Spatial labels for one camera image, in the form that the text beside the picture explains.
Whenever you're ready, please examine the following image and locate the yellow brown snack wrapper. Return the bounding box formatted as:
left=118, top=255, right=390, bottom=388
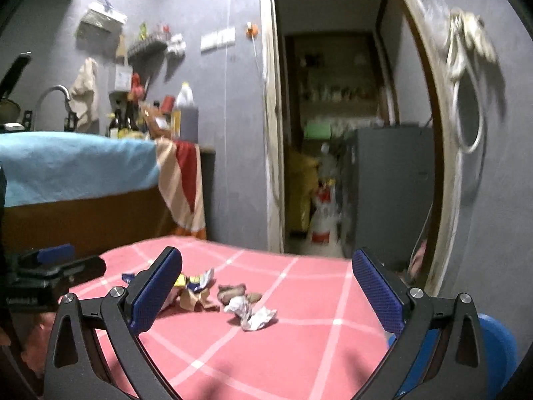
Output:
left=161, top=280, right=220, bottom=312

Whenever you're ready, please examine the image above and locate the white paper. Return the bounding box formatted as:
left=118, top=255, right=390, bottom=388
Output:
left=223, top=296, right=277, bottom=331

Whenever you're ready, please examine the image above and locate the blue plastic bucket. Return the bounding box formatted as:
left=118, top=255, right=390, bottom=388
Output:
left=398, top=313, right=518, bottom=399

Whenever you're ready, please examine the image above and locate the light blue cloth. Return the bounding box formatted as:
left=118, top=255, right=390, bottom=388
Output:
left=1, top=132, right=160, bottom=207

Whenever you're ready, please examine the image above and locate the brown food scrap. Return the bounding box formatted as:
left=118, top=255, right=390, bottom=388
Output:
left=217, top=284, right=262, bottom=305

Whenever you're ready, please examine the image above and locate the pink checked tablecloth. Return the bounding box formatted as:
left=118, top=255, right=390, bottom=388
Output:
left=20, top=235, right=397, bottom=400

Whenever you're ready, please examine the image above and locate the white red sack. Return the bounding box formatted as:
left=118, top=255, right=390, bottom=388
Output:
left=307, top=178, right=342, bottom=258

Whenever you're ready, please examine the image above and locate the metal faucet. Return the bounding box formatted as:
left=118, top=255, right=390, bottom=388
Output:
left=33, top=84, right=79, bottom=133

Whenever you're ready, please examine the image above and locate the striped red beige towel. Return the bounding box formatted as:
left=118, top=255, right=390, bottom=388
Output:
left=155, top=138, right=207, bottom=239

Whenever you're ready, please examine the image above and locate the grey cabinet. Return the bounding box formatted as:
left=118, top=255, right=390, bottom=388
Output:
left=340, top=125, right=434, bottom=271

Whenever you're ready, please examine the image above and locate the beige hanging rag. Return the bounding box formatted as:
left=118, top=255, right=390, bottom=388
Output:
left=69, top=58, right=99, bottom=132

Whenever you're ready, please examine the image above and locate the grey box on counter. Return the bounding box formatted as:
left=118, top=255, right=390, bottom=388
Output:
left=171, top=107, right=199, bottom=144

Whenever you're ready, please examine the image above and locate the red cup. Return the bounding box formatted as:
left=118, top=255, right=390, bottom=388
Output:
left=160, top=95, right=175, bottom=115

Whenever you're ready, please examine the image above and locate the white plastic bottle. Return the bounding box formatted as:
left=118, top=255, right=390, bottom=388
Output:
left=175, top=81, right=195, bottom=108

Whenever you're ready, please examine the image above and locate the wall rack shelf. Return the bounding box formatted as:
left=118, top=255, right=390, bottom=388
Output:
left=127, top=32, right=169, bottom=60

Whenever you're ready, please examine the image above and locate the white wall switch panel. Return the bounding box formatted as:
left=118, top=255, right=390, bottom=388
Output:
left=200, top=26, right=236, bottom=53

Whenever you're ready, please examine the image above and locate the white rope on wall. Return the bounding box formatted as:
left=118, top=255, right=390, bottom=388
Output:
left=442, top=7, right=499, bottom=156

